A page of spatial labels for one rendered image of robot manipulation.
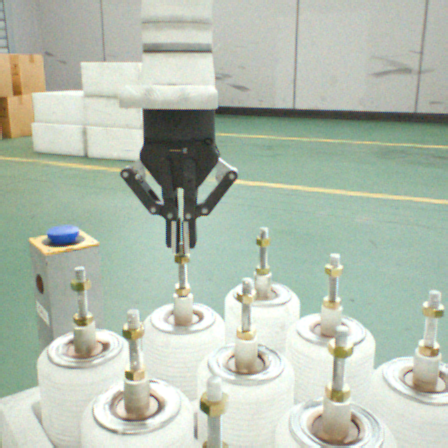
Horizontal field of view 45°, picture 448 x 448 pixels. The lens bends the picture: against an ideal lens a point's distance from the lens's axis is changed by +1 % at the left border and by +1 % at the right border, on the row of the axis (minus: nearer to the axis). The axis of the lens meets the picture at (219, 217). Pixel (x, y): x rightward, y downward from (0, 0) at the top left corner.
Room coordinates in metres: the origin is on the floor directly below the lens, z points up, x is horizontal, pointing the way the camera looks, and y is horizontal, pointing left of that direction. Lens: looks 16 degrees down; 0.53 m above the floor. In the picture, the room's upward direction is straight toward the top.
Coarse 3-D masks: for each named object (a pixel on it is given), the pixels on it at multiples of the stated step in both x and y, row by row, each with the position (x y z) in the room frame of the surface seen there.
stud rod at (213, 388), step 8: (216, 376) 0.31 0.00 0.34; (208, 384) 0.30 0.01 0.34; (216, 384) 0.30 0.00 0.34; (208, 392) 0.30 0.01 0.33; (216, 392) 0.30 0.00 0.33; (216, 400) 0.30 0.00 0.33; (208, 416) 0.30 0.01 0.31; (216, 416) 0.30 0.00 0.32; (208, 424) 0.30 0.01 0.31; (216, 424) 0.30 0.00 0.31; (208, 432) 0.30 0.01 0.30; (216, 432) 0.30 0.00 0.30; (208, 440) 0.30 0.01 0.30; (216, 440) 0.30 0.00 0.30
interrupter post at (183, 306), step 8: (176, 296) 0.56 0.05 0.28; (192, 296) 0.56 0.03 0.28; (176, 304) 0.56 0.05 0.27; (184, 304) 0.56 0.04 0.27; (192, 304) 0.56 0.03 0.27; (176, 312) 0.56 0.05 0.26; (184, 312) 0.56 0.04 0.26; (192, 312) 0.56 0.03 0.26; (176, 320) 0.56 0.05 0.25; (184, 320) 0.56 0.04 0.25
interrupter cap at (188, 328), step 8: (200, 304) 0.60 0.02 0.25; (160, 312) 0.58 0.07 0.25; (168, 312) 0.58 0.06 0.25; (200, 312) 0.58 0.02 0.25; (208, 312) 0.58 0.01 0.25; (152, 320) 0.55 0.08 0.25; (160, 320) 0.56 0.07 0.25; (168, 320) 0.56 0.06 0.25; (192, 320) 0.56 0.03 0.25; (200, 320) 0.56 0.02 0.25; (208, 320) 0.56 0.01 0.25; (160, 328) 0.54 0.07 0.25; (168, 328) 0.54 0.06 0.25; (176, 328) 0.54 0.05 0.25; (184, 328) 0.54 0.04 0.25; (192, 328) 0.54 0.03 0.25; (200, 328) 0.54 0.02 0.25
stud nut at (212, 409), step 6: (204, 396) 0.30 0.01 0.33; (222, 396) 0.30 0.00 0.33; (228, 396) 0.30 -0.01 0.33; (204, 402) 0.30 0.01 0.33; (210, 402) 0.30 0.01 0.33; (216, 402) 0.30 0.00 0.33; (222, 402) 0.30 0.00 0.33; (228, 402) 0.30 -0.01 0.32; (204, 408) 0.30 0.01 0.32; (210, 408) 0.29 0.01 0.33; (216, 408) 0.29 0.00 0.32; (222, 408) 0.30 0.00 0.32; (210, 414) 0.29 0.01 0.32; (216, 414) 0.29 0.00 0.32; (222, 414) 0.30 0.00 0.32
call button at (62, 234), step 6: (54, 228) 0.67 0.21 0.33; (60, 228) 0.67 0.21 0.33; (66, 228) 0.67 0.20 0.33; (72, 228) 0.67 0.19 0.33; (78, 228) 0.67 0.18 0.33; (48, 234) 0.65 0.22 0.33; (54, 234) 0.64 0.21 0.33; (60, 234) 0.64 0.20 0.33; (66, 234) 0.65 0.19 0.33; (72, 234) 0.65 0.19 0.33; (78, 234) 0.66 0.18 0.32; (54, 240) 0.65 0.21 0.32; (60, 240) 0.65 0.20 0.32; (66, 240) 0.65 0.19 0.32; (72, 240) 0.66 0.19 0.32
